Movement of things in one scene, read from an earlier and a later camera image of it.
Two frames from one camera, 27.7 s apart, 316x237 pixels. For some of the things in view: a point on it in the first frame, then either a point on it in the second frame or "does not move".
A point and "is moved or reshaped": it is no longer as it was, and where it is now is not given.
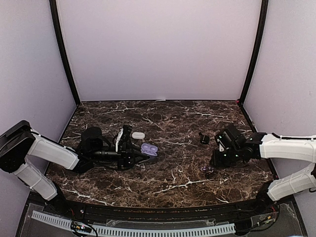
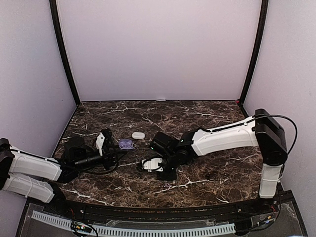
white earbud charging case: [138, 135] does not move
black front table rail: [160, 214] does not move
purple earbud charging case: [147, 149] is moved or reshaped
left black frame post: [53, 9] does not move
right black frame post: [260, 37] does not move
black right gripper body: [229, 160] → [172, 175]
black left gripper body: [121, 160] → [106, 158]
